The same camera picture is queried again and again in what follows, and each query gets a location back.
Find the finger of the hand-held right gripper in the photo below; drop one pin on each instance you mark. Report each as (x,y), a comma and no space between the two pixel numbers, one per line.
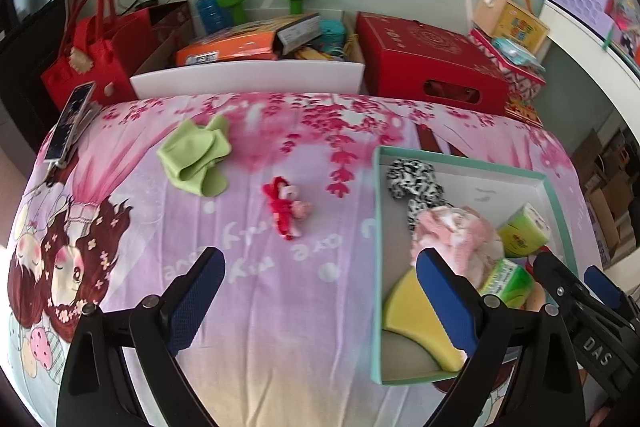
(552,274)
(602,284)

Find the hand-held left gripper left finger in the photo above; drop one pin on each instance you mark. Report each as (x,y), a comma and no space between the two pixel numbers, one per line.
(192,302)

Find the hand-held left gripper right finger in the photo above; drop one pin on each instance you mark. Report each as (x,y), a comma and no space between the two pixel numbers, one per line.
(450,307)

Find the yellow green sponge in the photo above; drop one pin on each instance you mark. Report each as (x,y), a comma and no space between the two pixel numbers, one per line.
(410,312)

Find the green barcode packet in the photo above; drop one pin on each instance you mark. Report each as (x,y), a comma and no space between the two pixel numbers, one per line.
(507,282)

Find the green tissue packet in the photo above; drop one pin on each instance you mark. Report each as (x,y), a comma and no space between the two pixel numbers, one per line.
(525,227)

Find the pink white fluffy towel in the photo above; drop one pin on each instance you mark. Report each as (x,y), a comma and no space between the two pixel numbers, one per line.
(450,227)

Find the teal shallow box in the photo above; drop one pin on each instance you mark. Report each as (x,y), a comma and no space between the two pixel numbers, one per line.
(480,187)

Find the black white spotted scrunchie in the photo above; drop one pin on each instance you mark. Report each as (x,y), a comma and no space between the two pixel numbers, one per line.
(415,187)

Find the cardboard box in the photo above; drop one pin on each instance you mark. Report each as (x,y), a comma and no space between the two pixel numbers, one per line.
(605,207)

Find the red pink plush toy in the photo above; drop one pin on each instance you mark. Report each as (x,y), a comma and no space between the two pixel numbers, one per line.
(282,207)

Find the light green cloth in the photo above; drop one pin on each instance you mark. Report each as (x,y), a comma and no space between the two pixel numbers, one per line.
(195,157)

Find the red white patterned box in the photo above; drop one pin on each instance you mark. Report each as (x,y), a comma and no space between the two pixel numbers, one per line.
(520,82)

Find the white phone stand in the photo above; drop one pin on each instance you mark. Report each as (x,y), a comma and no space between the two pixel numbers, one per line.
(85,119)

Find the smartphone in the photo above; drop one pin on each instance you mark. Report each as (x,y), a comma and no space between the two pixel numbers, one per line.
(67,127)

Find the blue wipes packet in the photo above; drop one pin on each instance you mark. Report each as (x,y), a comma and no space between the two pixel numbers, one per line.
(515,52)

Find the white storage box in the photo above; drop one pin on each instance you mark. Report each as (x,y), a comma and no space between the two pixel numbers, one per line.
(240,77)

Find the white desk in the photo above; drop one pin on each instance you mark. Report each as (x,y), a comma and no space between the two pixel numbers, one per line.
(575,27)

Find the orange carton box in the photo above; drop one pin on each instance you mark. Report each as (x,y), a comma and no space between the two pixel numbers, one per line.
(235,49)

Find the large red gift box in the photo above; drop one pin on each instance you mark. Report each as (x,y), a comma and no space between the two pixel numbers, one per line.
(425,52)

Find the red felt handbag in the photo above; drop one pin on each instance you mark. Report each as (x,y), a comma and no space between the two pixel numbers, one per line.
(60,82)

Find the colourful picture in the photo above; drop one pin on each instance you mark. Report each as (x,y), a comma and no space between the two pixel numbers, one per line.
(625,7)

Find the dark red paper bag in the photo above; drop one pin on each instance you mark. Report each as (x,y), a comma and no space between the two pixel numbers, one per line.
(145,27)

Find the blue liquid plastic bottle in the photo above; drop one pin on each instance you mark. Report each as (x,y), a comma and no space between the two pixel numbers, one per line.
(210,12)

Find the grey black box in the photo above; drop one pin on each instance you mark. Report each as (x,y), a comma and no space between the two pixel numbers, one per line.
(300,32)

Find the teal round container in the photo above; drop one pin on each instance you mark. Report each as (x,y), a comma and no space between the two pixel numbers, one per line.
(331,32)

